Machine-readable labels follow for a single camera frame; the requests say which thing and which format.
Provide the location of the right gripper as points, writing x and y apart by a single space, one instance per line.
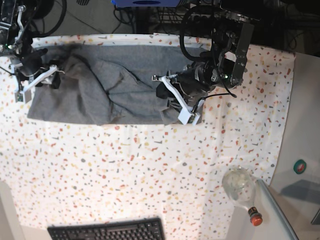
30 66

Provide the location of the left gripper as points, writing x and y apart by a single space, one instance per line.
193 83

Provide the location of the grey t-shirt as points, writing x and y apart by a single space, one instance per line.
103 85

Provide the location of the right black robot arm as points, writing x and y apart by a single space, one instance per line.
16 36

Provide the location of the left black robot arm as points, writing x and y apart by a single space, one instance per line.
228 25

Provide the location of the blue box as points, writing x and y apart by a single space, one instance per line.
145 3

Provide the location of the clear glass bottle orange cap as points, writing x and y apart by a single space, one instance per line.
240 188

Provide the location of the terrazzo pattern tablecloth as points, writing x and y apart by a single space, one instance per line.
63 174

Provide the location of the green tape roll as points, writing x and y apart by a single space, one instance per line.
300 167

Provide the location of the black keyboard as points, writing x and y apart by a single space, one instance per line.
144 229

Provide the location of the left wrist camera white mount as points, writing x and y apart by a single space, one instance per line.
185 114

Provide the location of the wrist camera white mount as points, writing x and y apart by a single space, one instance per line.
23 85
185 114

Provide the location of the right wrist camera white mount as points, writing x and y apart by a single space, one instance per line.
23 85

